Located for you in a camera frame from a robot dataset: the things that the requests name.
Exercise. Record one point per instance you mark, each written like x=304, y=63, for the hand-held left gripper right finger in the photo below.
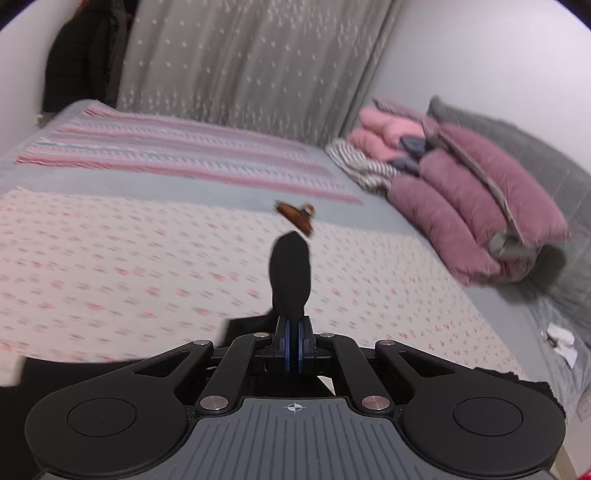
x=302, y=346

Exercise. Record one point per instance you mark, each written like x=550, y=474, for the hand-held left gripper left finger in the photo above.
x=287, y=346

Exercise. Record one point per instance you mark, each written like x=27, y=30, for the black pants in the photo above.
x=288, y=277

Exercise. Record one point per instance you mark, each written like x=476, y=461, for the brown hair claw clip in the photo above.
x=299, y=220

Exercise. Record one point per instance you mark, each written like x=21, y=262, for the bed with grey sheet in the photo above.
x=392, y=217

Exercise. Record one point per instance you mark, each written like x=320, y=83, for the white floral blanket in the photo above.
x=138, y=254

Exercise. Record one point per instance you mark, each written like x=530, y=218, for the black and white striped cloth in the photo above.
x=355, y=164

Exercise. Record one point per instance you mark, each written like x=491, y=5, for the pink striped blanket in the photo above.
x=184, y=147

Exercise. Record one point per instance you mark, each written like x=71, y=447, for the folded mauve comforter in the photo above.
x=461, y=184

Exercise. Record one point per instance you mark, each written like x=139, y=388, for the dark blue cloth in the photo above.
x=413, y=147

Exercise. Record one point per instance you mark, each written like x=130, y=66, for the white crumpled paper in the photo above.
x=561, y=341

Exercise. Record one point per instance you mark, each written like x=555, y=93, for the grey patterned curtain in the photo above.
x=254, y=69

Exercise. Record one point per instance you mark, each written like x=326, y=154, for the grey quilted pillow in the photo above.
x=549, y=161

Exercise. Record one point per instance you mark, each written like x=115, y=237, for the dark hanging clothes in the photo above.
x=78, y=60

